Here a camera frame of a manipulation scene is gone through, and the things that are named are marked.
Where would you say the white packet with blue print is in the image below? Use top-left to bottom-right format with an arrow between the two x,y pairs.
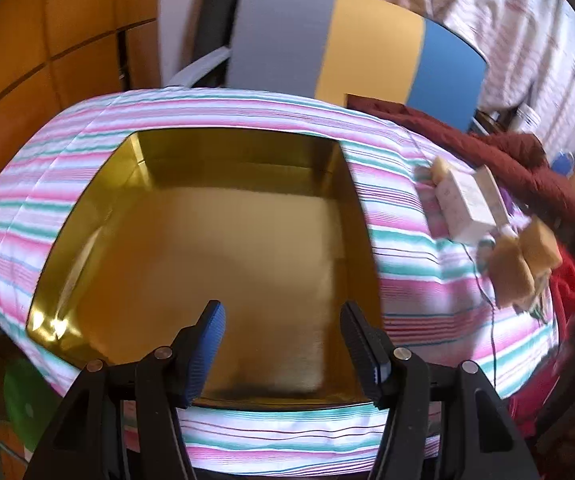
515,105 -> 543,133

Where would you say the grey yellow blue chair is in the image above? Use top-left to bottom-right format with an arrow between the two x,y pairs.
168,0 -> 489,133

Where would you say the large white carton box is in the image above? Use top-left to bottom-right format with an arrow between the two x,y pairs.
435,170 -> 498,243

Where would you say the red fleece cloth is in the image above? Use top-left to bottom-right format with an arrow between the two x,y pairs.
510,260 -> 575,436

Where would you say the striped pink green tablecloth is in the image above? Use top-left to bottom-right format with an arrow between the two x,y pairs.
0,86 -> 561,463

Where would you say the small white carton box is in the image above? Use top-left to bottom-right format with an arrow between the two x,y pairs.
472,166 -> 511,228

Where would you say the wooden wardrobe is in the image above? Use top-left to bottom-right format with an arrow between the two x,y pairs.
0,0 -> 161,211

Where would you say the brown blanket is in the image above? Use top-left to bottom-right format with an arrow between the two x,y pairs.
346,92 -> 575,233

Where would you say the yellow sponge cake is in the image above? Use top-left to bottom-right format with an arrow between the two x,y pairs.
520,217 -> 563,276
487,235 -> 535,309
430,156 -> 451,183

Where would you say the blue cup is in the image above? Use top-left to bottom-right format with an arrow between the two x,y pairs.
551,152 -> 575,176

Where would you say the green plastic stool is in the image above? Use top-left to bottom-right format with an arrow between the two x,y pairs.
2,357 -> 61,453

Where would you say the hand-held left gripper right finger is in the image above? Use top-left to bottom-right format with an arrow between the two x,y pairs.
340,301 -> 541,480

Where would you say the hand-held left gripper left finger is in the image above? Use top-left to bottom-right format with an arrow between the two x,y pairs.
22,300 -> 227,480

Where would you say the thin black cable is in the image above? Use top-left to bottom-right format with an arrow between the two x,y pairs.
455,240 -> 501,373

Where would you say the beige patterned curtain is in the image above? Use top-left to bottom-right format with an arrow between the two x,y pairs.
382,0 -> 575,136

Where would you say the maroon box with gold lining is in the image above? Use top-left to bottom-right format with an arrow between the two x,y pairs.
26,129 -> 383,406

